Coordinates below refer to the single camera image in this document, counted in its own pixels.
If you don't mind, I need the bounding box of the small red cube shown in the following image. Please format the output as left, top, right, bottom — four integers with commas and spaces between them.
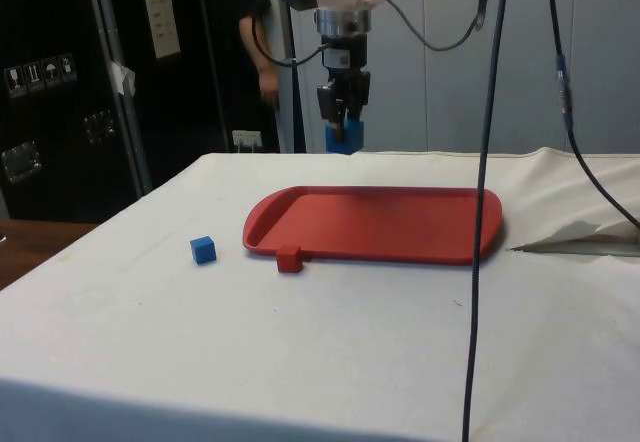
277, 244, 305, 274

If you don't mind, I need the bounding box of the black cable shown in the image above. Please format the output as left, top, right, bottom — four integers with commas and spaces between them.
543, 0, 640, 236
251, 0, 331, 68
459, 0, 510, 442

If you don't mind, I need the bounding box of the large blue cube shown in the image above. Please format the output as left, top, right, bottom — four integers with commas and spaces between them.
324, 117, 365, 156

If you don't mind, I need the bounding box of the red tray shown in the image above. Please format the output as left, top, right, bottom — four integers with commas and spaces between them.
242, 186, 505, 267

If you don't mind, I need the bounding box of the pale locker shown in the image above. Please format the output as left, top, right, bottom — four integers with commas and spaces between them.
287, 0, 427, 156

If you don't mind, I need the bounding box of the grey cable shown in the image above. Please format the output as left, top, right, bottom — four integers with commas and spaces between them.
387, 0, 496, 53

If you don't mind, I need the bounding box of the white wall socket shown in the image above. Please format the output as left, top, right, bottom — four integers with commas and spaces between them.
231, 130, 264, 154

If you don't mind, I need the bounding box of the small blue cube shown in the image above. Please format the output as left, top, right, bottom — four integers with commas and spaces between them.
189, 235, 217, 266

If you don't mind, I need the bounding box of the person in black shirt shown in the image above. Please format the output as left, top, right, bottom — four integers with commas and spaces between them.
238, 0, 282, 109

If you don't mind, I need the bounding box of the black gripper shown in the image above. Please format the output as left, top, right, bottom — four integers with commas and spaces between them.
316, 34, 372, 141

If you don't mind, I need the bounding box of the black cabinet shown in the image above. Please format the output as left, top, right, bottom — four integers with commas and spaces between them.
0, 0, 241, 223

